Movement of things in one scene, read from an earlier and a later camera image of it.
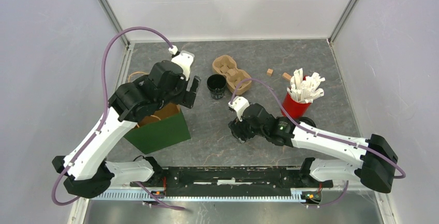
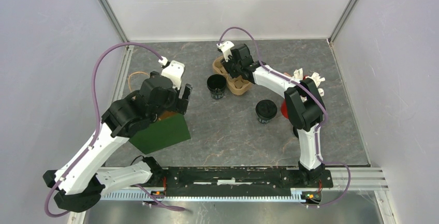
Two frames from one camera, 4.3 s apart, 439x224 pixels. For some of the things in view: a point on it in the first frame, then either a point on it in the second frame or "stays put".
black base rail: [234, 182] stays put
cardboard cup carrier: [227, 66] stays put
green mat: [156, 136] stays put
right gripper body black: [236, 127] → [233, 68]
